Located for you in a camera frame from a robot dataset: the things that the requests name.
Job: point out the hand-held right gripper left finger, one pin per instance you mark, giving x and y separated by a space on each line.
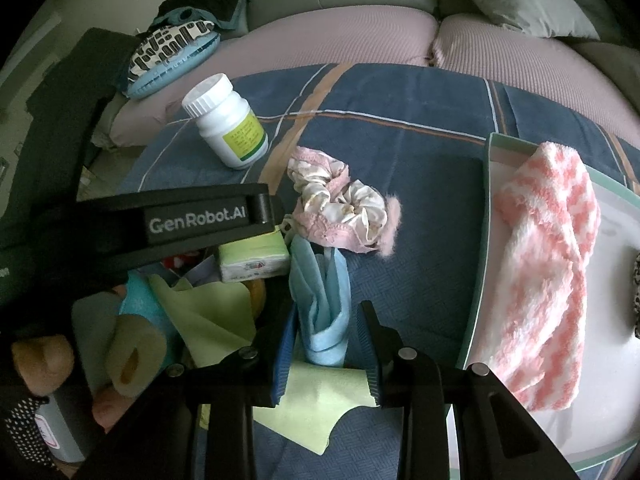
282 365

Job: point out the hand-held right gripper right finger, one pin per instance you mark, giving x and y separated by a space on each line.
374 370

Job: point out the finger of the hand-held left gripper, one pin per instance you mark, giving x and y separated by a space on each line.
270 210

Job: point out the light green cloth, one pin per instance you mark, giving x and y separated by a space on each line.
310 400

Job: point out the green tissue packet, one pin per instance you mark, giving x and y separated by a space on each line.
255 260

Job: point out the light blue face mask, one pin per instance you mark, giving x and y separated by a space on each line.
320 310

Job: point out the white tray green rim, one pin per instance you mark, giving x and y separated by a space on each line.
615 220

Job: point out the small red cloth item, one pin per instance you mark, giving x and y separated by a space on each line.
177 261

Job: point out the pink white scrunchie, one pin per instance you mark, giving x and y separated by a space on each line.
345 205

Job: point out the white pill bottle green label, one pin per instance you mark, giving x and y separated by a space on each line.
230 125

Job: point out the grey cloth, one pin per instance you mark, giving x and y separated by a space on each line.
92 330

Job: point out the cream foam cylinder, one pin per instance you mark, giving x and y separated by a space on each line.
135 355

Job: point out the tan foam piece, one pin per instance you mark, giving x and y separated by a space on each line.
42 365

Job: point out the blue plaid blanket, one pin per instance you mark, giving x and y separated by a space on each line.
400 125

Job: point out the pink foam piece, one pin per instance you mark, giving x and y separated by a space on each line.
110 410

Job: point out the blue slipper black white pattern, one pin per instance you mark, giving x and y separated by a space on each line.
165 60

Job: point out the pink white fuzzy towel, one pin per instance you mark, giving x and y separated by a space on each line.
540 270

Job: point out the grey bottle white label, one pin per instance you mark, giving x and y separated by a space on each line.
60 430

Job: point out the black polka dot cloth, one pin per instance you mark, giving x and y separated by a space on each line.
20 425

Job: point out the leopard print cloth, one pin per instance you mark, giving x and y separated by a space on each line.
637 295

